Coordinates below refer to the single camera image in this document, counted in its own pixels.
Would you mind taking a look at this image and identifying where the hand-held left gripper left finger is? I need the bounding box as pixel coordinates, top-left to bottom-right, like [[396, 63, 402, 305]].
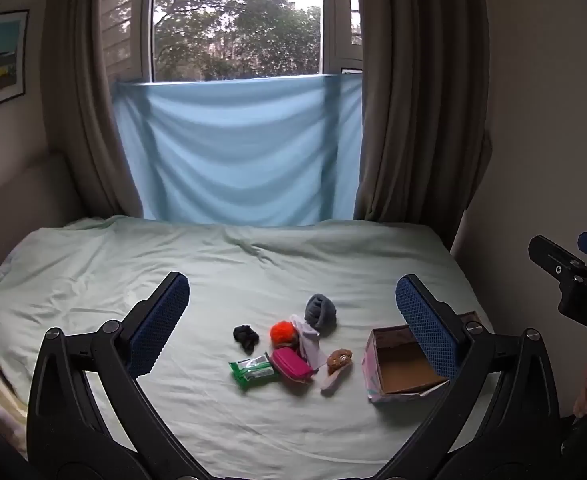
[[26, 271, 209, 480]]

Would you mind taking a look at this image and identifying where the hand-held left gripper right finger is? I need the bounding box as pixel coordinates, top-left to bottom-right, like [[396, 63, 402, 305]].
[[373, 274, 561, 480]]

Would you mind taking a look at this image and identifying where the patterned cardboard box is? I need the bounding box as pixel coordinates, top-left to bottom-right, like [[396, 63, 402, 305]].
[[365, 310, 485, 404]]

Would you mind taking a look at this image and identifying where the brown plush toy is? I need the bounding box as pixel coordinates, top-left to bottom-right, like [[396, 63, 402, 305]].
[[318, 347, 354, 395]]

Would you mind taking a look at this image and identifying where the green snack packet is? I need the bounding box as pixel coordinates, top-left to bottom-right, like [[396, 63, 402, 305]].
[[228, 354, 281, 391]]

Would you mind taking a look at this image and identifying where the orange fluffy pompom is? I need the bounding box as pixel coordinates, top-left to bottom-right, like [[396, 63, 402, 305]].
[[270, 321, 299, 347]]

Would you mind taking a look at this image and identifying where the black sock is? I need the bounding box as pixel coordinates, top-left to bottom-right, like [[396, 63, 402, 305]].
[[232, 324, 260, 352]]

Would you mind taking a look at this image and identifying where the grey rolled sock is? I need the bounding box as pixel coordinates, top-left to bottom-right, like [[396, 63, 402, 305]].
[[304, 293, 339, 337]]

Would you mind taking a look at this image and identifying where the white pink folded sock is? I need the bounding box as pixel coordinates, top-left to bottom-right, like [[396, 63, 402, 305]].
[[290, 313, 322, 374]]

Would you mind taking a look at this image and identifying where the pink zip pouch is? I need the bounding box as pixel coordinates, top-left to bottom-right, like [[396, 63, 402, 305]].
[[271, 347, 315, 385]]

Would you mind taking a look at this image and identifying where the cream folded bedding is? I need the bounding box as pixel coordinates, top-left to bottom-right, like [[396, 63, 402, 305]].
[[0, 365, 30, 458]]

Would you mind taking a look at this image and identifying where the light blue hanging cloth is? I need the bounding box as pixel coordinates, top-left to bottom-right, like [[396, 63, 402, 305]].
[[112, 73, 365, 226]]

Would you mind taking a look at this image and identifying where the brown curtain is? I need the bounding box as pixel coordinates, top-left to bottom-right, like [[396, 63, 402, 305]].
[[352, 0, 495, 224], [40, 0, 147, 221]]

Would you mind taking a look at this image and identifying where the tree outside window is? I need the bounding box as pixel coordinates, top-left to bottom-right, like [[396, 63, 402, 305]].
[[154, 0, 322, 82]]

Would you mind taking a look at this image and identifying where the beige padded bed frame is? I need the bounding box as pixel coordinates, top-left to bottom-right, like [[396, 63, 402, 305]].
[[0, 152, 85, 283]]

